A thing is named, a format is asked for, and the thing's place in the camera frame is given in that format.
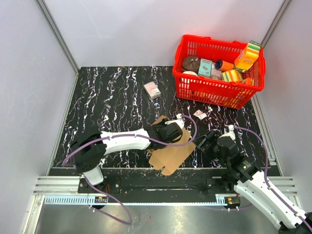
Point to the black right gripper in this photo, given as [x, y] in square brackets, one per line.
[210, 136]

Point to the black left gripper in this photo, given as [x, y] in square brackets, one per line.
[162, 123]

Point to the brown cardboard box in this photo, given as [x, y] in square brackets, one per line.
[170, 158]

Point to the small white paper packet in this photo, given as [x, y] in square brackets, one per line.
[200, 115]

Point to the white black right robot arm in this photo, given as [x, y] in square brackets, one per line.
[247, 179]

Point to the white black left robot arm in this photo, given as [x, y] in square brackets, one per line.
[99, 144]

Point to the small grey card box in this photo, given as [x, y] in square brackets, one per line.
[152, 90]

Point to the pink grey small box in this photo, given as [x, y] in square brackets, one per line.
[215, 73]

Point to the teal small box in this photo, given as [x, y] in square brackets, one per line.
[205, 68]

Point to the white round container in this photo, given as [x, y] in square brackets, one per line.
[190, 73]

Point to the small orange packet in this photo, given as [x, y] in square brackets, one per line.
[248, 81]

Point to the yellow green striped sponge pack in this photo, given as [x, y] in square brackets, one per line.
[232, 76]

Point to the brown round bread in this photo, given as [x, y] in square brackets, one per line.
[191, 63]

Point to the red plastic shopping basket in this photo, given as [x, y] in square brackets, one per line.
[212, 91]

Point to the orange can with blue lid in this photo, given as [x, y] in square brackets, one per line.
[223, 65]

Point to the tall orange juice carton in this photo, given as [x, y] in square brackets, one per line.
[247, 57]

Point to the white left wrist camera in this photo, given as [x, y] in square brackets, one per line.
[179, 121]

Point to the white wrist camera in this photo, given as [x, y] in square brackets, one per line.
[230, 133]
[179, 121]

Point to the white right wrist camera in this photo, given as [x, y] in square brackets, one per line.
[230, 133]

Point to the aluminium front rail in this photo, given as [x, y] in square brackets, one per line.
[171, 200]

